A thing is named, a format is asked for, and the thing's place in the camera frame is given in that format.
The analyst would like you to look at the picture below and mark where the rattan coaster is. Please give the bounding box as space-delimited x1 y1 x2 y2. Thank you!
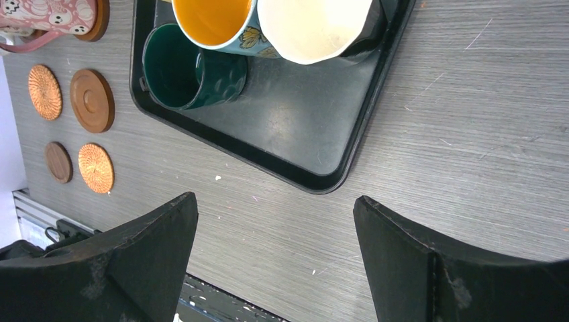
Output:
78 143 115 194
28 64 62 121

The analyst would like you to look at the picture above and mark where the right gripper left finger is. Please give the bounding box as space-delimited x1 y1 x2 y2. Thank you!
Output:
1 192 199 321

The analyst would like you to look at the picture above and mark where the rattan coaster front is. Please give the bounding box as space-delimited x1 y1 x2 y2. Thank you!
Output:
28 64 62 121

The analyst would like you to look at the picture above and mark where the blue patterned mug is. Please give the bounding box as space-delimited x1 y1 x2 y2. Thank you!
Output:
171 0 280 59

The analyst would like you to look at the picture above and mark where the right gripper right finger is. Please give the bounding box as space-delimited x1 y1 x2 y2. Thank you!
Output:
353 196 568 321

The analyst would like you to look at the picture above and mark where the black white-inside mug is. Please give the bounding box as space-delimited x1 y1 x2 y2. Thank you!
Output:
256 0 388 66

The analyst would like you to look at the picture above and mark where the black serving tray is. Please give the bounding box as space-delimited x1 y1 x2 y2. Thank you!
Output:
130 1 415 195

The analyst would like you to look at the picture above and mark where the dark brown wooden coaster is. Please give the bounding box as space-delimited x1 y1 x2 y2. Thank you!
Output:
44 142 73 184

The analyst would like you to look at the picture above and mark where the dark green mug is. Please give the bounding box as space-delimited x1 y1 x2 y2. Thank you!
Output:
142 23 248 111

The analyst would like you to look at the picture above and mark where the pink ghost mug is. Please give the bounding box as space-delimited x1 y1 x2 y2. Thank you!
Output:
1 1 110 54

